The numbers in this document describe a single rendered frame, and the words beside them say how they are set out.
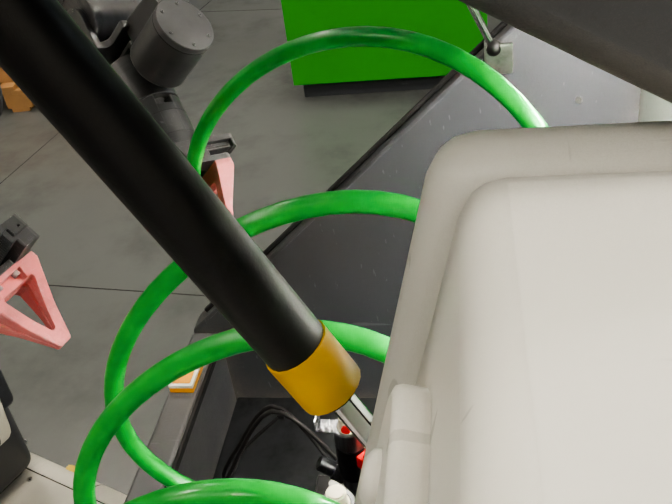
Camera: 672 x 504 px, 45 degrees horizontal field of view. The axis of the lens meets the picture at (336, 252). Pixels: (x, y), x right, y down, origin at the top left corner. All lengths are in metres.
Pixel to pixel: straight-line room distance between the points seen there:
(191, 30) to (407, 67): 3.28
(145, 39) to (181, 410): 0.44
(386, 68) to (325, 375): 3.82
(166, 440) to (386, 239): 0.34
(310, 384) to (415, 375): 0.06
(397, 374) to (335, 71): 3.90
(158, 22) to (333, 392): 0.56
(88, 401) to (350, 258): 1.66
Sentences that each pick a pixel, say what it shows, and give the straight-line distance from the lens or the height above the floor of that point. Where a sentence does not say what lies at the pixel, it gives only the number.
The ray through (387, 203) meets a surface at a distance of 0.46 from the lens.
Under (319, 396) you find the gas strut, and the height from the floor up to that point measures 1.46.
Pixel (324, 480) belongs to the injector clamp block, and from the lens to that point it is 0.83.
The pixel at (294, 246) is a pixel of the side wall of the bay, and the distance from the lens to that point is 0.97.
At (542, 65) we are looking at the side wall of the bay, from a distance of 0.86.
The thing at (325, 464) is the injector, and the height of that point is 1.06.
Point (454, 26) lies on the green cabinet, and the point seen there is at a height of 0.32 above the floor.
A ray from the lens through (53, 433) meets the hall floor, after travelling 2.49.
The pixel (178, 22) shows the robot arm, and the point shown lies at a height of 1.39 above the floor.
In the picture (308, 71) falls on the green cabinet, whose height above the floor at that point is 0.15.
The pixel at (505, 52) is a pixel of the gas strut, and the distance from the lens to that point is 0.84.
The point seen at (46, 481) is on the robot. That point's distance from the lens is 1.95.
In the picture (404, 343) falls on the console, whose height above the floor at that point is 1.51.
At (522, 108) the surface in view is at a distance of 0.55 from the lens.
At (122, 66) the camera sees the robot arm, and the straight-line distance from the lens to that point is 0.81.
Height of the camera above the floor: 1.61
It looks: 34 degrees down
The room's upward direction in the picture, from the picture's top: 8 degrees counter-clockwise
